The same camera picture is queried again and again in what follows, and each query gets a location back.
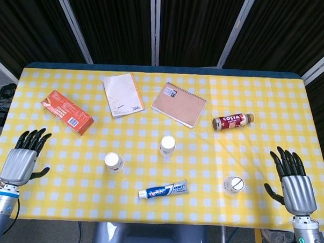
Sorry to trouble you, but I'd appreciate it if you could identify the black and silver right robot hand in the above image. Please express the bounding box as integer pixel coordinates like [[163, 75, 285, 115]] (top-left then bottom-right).
[[262, 145, 320, 217]]

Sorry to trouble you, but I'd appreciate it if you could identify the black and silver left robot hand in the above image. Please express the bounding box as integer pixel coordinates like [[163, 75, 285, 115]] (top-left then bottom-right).
[[0, 126, 53, 188]]

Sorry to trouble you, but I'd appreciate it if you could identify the paper cup with black line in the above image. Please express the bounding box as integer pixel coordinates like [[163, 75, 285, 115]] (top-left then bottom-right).
[[221, 175, 245, 197]]

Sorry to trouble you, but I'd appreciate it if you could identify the paper cup with leaf print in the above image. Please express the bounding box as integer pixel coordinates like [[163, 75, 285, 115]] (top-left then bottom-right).
[[103, 152, 125, 174]]

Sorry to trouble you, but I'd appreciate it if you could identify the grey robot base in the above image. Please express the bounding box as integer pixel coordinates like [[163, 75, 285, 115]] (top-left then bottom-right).
[[91, 220, 209, 243]]

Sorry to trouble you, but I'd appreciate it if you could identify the paper cup with blue flower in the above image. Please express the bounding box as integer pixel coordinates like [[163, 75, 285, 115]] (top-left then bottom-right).
[[159, 135, 176, 157]]

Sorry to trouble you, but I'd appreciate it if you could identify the grey shoe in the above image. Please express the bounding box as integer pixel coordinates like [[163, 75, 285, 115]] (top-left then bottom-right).
[[261, 229, 294, 243]]

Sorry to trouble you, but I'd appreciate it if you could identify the orange cardboard box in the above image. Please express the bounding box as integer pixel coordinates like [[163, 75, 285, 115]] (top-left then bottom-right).
[[39, 89, 96, 137]]

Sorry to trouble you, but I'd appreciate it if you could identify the Costa coffee bottle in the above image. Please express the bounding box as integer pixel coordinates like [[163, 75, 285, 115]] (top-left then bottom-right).
[[211, 111, 255, 133]]

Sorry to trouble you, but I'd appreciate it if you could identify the yellow checked tablecloth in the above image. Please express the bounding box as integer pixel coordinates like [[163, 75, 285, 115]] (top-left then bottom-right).
[[0, 65, 324, 233]]

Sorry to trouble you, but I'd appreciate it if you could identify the white worn book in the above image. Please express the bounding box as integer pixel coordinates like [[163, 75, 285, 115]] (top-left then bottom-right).
[[101, 72, 147, 120]]

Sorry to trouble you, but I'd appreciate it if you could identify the blue Crest toothpaste tube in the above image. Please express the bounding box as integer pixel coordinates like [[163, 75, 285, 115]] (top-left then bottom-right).
[[138, 177, 190, 201]]

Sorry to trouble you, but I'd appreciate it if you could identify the brown spiral notebook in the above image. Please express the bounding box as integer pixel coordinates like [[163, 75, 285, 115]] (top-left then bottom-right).
[[150, 81, 208, 129]]

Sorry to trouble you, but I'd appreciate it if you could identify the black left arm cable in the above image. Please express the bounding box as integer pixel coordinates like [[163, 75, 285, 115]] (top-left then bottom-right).
[[8, 197, 21, 220]]

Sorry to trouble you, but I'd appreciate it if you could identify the black cable bundle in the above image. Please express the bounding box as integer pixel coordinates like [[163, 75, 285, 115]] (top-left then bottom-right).
[[0, 83, 18, 102]]

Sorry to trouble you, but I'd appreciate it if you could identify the white partition frame post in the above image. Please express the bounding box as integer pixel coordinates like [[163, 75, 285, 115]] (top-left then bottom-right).
[[50, 0, 96, 65], [217, 0, 256, 69], [147, 0, 162, 67], [300, 42, 324, 86], [0, 55, 20, 85]]

